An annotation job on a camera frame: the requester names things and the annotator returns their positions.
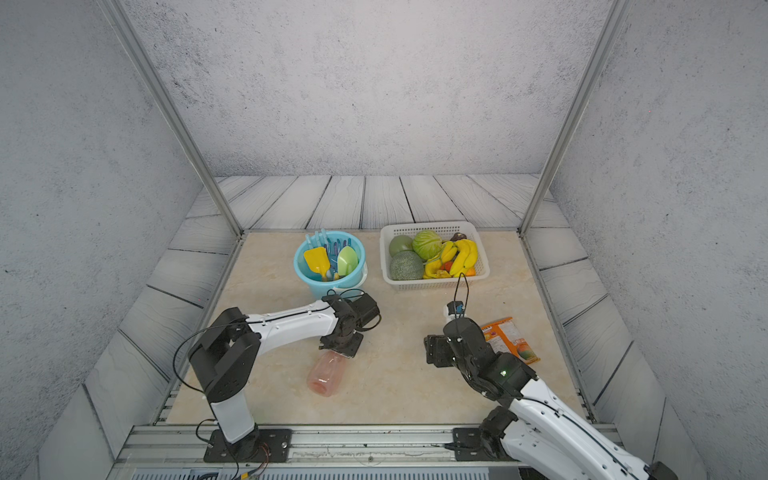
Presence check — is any aluminium frame post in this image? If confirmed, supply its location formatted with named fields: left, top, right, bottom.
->
left=98, top=0, right=245, bottom=238
left=518, top=0, right=631, bottom=238

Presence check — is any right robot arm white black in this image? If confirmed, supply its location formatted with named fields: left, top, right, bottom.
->
left=424, top=300, right=677, bottom=479

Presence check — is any orange candy bag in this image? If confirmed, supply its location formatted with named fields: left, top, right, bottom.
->
left=481, top=317, right=540, bottom=365

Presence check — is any light blue plastic bucket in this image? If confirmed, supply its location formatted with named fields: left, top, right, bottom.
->
left=293, top=230, right=368, bottom=299

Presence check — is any smooth green melon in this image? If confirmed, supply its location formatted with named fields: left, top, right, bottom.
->
left=388, top=235, right=413, bottom=257

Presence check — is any teal rake yellow handle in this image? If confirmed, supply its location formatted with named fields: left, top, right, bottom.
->
left=327, top=240, right=349, bottom=270

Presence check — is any aluminium front rail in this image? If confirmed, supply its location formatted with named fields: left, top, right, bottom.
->
left=114, top=425, right=533, bottom=473

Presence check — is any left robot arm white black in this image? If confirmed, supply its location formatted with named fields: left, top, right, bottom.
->
left=187, top=289, right=381, bottom=446

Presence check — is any white plastic basket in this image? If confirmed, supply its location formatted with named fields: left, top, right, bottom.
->
left=380, top=221, right=490, bottom=290

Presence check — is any yellow banana bunch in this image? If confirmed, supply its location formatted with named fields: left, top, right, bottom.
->
left=440, top=239, right=479, bottom=277

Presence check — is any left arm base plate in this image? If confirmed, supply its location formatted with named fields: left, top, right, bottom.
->
left=203, top=428, right=293, bottom=464

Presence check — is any light blue hand rake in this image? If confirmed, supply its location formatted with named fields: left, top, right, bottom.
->
left=305, top=229, right=330, bottom=249

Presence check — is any yellow bell pepper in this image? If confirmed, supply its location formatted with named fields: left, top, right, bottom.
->
left=423, top=257, right=451, bottom=280

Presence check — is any left aluminium frame post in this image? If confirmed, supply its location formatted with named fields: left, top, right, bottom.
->
left=98, top=0, right=245, bottom=238

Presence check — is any green cabbage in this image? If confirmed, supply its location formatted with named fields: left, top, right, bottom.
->
left=413, top=229, right=443, bottom=261

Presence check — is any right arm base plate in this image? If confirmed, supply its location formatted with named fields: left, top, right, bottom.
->
left=444, top=427, right=513, bottom=462

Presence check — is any pink spray bottle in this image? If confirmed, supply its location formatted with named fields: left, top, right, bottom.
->
left=307, top=350, right=347, bottom=397

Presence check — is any right aluminium frame post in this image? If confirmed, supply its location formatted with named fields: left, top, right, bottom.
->
left=518, top=0, right=631, bottom=238

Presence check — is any netted green melon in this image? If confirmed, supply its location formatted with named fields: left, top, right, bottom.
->
left=389, top=250, right=424, bottom=281

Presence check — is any yellow plastic shovel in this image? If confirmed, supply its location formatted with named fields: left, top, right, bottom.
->
left=303, top=247, right=331, bottom=281

